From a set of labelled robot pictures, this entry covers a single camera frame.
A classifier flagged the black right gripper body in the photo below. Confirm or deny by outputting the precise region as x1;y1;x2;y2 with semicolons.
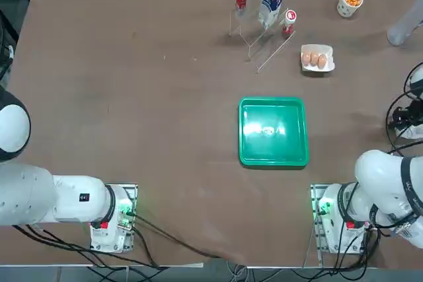
408;96;423;122

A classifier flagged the white paper egg box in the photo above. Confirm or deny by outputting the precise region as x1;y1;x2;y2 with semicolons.
299;44;336;73

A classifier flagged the white paper popcorn cup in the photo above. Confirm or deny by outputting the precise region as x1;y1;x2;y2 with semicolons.
336;0;364;18

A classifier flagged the green plastic tray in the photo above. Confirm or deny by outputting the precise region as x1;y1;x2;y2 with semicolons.
237;96;311;168

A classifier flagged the small red white-capped bottle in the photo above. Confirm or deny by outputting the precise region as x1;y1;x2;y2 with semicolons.
281;9;297;37

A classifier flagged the clear acrylic stepped shelf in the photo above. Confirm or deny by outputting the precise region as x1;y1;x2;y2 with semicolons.
227;7;297;74

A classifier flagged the blue white milk carton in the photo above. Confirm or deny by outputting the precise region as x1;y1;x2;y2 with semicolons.
257;0;286;30

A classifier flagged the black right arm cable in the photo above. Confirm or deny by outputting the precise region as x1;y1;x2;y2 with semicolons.
385;63;423;156

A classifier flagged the black base cable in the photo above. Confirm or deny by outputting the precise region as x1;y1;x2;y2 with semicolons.
132;213;232;260

